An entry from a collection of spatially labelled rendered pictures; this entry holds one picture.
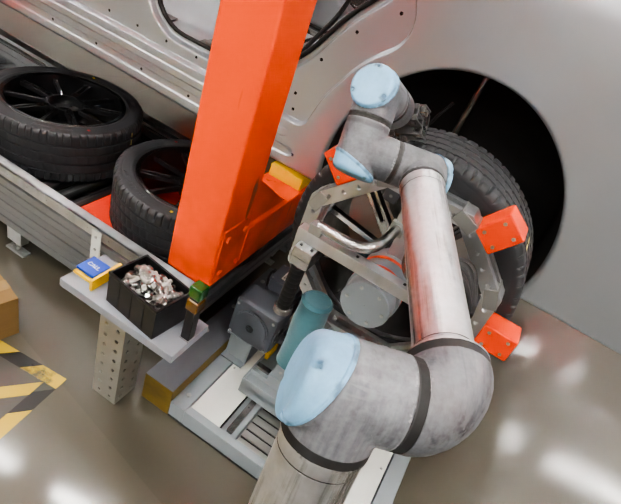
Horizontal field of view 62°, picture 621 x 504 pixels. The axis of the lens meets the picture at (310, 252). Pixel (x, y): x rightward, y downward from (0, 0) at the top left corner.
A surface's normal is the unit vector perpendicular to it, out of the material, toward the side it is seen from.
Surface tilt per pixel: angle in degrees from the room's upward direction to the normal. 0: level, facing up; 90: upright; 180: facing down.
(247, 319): 90
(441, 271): 15
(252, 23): 90
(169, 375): 0
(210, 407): 0
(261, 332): 90
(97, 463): 0
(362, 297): 90
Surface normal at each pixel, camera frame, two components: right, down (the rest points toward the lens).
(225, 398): 0.31, -0.76
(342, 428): -0.04, 0.35
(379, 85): -0.39, -0.15
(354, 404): 0.12, 0.10
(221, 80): -0.45, 0.41
